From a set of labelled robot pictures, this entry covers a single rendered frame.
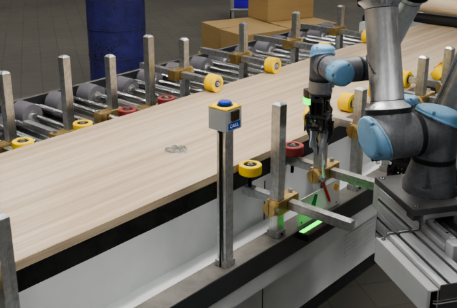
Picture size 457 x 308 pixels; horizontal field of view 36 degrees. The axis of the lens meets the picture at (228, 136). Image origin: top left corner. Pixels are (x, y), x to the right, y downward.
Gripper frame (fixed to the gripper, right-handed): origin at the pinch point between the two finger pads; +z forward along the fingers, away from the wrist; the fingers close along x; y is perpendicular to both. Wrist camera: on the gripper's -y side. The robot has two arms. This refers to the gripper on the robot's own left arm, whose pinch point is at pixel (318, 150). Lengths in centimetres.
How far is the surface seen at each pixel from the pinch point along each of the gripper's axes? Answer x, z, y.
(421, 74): 23, -9, -84
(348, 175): 7.7, 13.0, -14.7
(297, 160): -12.8, 13.3, -22.2
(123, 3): -266, 15, -349
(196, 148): -47.7, 9.1, -9.8
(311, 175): -4.7, 14.0, -11.7
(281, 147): -10.0, -2.6, 8.9
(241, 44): -75, -4, -134
